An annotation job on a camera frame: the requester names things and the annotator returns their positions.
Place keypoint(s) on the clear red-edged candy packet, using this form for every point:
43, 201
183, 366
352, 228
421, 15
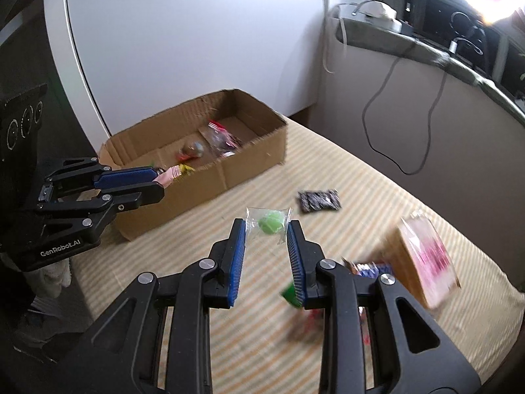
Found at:
221, 139

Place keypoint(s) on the round orange candy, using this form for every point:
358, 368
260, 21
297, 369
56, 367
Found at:
192, 150

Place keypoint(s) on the small black snack packet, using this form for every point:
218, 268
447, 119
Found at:
319, 201

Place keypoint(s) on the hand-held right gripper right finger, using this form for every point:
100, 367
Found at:
296, 262

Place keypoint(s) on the clear wafer pack pink label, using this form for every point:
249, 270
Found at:
422, 258

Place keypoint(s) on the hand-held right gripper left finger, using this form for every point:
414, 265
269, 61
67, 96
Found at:
237, 262

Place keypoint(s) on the green wrapped candy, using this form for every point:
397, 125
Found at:
289, 293

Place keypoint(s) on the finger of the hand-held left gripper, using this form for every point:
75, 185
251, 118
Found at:
131, 199
123, 176

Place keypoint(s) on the pink snack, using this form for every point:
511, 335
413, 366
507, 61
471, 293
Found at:
168, 177

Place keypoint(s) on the green ball candy clear wrapper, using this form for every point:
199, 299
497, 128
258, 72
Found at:
271, 221

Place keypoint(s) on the yellow candy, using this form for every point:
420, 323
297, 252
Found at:
186, 169

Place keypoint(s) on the cardboard box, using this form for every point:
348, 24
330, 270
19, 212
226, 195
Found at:
246, 160

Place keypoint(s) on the window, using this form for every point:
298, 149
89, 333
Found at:
426, 4

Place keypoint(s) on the large brown chocolate bar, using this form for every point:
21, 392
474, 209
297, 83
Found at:
371, 269

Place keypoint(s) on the white box device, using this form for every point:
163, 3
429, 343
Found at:
379, 12

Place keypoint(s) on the grey window sill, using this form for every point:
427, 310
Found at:
430, 55

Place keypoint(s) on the striped table cloth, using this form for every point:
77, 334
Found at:
369, 197

